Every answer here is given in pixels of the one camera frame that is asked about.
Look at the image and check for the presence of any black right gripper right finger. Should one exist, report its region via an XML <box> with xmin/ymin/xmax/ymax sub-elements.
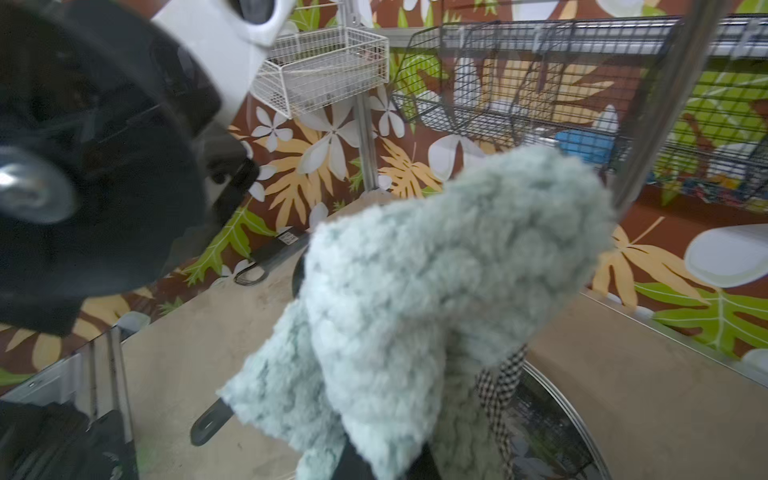
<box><xmin>407</xmin><ymin>444</ymin><xmax>441</xmax><ymax>480</ymax></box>

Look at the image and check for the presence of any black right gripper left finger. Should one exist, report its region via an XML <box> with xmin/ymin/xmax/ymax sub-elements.
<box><xmin>331</xmin><ymin>438</ymin><xmax>375</xmax><ymax>480</ymax></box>

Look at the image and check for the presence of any glass lid with steel rim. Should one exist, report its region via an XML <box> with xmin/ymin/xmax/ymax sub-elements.
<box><xmin>505</xmin><ymin>362</ymin><xmax>612</xmax><ymax>479</ymax></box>

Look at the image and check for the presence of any light green fluffy cloth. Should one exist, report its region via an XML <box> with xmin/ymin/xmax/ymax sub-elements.
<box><xmin>219</xmin><ymin>146</ymin><xmax>615</xmax><ymax>479</ymax></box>

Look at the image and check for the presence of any black power adapter brick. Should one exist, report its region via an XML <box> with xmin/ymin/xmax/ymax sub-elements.
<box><xmin>252</xmin><ymin>227</ymin><xmax>310</xmax><ymax>271</ymax></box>

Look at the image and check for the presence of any blue object in basket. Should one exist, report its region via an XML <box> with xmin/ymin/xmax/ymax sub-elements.
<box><xmin>555</xmin><ymin>129</ymin><xmax>615</xmax><ymax>165</ymax></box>

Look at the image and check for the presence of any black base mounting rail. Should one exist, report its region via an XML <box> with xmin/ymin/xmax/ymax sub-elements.
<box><xmin>1</xmin><ymin>327</ymin><xmax>139</xmax><ymax>479</ymax></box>

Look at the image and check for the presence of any aluminium frame post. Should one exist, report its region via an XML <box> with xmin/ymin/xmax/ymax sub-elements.
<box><xmin>340</xmin><ymin>0</ymin><xmax>378</xmax><ymax>192</ymax></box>

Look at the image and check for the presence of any white wire basket left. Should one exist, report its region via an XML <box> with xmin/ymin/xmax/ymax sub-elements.
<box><xmin>250</xmin><ymin>1</ymin><xmax>390</xmax><ymax>118</ymax></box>

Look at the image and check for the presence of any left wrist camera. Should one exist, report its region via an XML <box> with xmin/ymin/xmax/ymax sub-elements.
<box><xmin>152</xmin><ymin>0</ymin><xmax>296</xmax><ymax>127</ymax></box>

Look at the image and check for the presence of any black wire basket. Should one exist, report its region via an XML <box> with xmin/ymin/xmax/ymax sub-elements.
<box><xmin>390</xmin><ymin>15</ymin><xmax>767</xmax><ymax>212</ymax></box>

